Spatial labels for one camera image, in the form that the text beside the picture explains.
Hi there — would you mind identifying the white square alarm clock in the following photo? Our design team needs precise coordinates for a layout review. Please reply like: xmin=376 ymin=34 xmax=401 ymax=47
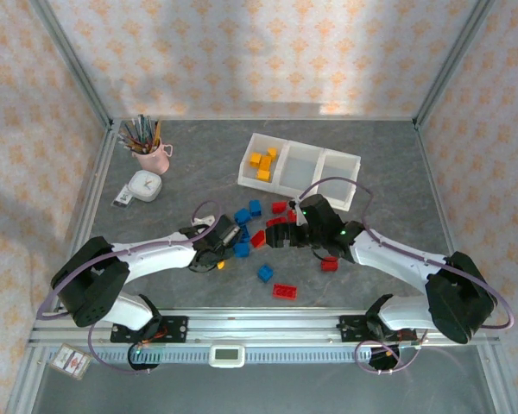
xmin=128 ymin=170 xmax=163 ymax=203

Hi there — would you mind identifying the white digital display device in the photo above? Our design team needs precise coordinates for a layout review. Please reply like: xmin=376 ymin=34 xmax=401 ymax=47
xmin=209 ymin=343 xmax=246 ymax=368

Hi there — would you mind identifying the black round base connector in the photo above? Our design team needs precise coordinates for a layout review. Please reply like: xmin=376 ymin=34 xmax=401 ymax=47
xmin=368 ymin=343 xmax=402 ymax=374
xmin=127 ymin=342 xmax=161 ymax=374

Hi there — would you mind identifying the laminated badge card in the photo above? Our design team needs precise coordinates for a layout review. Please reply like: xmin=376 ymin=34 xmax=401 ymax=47
xmin=49 ymin=343 xmax=91 ymax=380

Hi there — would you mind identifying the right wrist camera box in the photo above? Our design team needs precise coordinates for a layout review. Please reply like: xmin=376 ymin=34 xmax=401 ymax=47
xmin=289 ymin=198 xmax=308 ymax=227

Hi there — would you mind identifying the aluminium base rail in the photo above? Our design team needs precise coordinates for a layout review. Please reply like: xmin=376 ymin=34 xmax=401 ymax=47
xmin=29 ymin=308 xmax=500 ymax=346

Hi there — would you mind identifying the pink cup with handle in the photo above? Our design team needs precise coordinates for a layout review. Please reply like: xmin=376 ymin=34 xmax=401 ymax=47
xmin=131 ymin=144 xmax=174 ymax=176

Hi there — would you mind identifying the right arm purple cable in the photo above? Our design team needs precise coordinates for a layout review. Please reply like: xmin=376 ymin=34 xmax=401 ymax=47
xmin=300 ymin=177 xmax=515 ymax=375

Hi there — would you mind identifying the aluminium back rail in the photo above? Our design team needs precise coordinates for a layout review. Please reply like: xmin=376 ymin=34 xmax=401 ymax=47
xmin=110 ymin=115 xmax=418 ymax=122

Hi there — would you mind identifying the grey slotted cable duct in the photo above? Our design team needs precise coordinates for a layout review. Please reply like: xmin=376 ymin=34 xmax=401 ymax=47
xmin=88 ymin=347 xmax=372 ymax=366

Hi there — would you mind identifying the aluminium side rail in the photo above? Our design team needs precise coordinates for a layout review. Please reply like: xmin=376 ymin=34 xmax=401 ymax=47
xmin=51 ymin=122 xmax=117 ymax=311
xmin=414 ymin=122 xmax=476 ymax=311

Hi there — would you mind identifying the aluminium frame post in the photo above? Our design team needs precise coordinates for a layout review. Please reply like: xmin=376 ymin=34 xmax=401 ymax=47
xmin=28 ymin=0 xmax=116 ymax=130
xmin=413 ymin=0 xmax=500 ymax=130

